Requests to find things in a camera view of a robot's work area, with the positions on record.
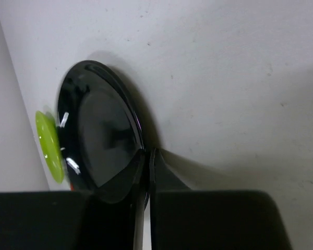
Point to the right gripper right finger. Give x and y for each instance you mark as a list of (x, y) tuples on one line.
[(183, 218)]

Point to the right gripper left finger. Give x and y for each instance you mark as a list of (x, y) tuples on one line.
[(110, 217)]

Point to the green plate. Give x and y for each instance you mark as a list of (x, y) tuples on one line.
[(49, 143)]

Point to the black plate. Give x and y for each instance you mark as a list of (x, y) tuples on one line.
[(100, 133)]

